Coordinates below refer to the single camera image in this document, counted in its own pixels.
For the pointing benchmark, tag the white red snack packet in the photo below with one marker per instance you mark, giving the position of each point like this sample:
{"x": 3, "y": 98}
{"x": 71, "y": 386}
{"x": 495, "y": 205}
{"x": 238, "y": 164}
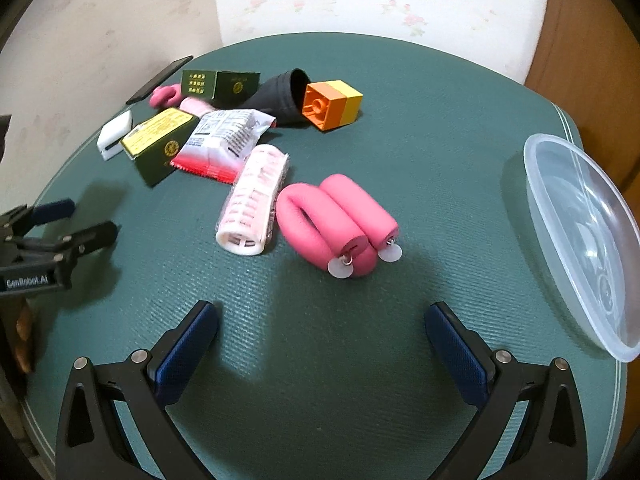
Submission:
{"x": 225, "y": 140}

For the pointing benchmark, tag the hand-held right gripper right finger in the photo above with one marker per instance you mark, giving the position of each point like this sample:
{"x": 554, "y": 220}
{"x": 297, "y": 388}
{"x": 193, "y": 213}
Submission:
{"x": 457, "y": 350}

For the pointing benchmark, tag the dark green box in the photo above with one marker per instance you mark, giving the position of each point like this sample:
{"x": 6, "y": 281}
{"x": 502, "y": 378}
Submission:
{"x": 235, "y": 85}

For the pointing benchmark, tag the large pink foam curler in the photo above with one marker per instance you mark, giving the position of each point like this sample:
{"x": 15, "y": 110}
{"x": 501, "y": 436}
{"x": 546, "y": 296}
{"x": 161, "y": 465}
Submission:
{"x": 310, "y": 215}

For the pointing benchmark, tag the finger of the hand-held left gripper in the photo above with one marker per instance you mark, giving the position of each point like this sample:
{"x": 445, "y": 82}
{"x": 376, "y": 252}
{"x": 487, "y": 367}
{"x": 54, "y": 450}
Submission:
{"x": 90, "y": 240}
{"x": 55, "y": 208}

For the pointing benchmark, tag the light pink hair roller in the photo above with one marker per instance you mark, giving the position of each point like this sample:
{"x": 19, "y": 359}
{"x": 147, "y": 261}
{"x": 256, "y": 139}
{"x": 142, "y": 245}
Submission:
{"x": 195, "y": 106}

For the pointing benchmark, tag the black plastic cup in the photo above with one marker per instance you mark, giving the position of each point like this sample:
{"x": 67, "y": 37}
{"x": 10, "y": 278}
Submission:
{"x": 280, "y": 100}

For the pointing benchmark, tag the pink plastic hair roller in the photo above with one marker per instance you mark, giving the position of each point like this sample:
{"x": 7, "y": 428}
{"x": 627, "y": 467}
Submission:
{"x": 250, "y": 200}

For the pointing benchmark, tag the green box yellow label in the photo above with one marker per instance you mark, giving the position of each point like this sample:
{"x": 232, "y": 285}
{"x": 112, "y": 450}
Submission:
{"x": 160, "y": 155}

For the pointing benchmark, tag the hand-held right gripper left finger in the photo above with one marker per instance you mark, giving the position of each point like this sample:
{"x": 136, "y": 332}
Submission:
{"x": 187, "y": 345}

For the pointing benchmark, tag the clear plastic bowl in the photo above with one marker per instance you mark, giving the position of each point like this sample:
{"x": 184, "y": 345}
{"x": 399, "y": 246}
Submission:
{"x": 575, "y": 210}

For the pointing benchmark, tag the person's left hand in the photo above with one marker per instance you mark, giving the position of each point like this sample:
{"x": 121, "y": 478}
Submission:
{"x": 24, "y": 350}

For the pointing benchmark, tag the small pink foam curler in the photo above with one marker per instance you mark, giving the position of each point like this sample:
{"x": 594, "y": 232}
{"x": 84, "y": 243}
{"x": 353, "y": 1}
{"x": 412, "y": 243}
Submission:
{"x": 162, "y": 96}

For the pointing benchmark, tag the orange yellow toy block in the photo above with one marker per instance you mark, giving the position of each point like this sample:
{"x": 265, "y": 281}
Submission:
{"x": 335, "y": 110}

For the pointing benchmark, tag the black flat stick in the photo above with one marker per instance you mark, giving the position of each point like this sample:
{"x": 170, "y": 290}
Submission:
{"x": 160, "y": 79}

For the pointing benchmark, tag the wooden door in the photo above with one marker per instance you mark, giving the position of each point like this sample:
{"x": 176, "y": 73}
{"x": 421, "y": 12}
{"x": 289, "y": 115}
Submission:
{"x": 590, "y": 60}

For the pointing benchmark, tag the white sponge block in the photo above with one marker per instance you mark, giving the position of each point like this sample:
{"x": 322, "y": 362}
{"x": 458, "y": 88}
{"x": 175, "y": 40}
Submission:
{"x": 115, "y": 132}

